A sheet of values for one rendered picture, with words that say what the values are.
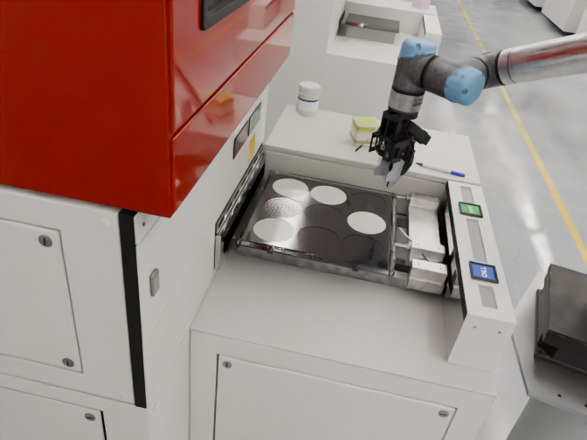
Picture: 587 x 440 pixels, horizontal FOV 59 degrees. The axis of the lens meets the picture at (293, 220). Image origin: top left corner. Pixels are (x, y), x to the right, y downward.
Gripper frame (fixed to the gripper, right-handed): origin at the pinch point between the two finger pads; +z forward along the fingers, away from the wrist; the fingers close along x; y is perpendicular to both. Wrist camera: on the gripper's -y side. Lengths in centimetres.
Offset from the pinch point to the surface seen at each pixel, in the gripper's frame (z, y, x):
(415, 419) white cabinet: 30, 28, 38
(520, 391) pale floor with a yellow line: 100, -72, 37
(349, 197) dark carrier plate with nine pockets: 10.0, 1.1, -10.8
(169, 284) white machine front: -2, 66, 5
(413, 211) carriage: 11.9, -11.8, 2.0
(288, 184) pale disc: 9.9, 11.2, -24.9
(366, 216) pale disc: 9.9, 4.7, -1.6
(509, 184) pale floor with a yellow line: 100, -238, -57
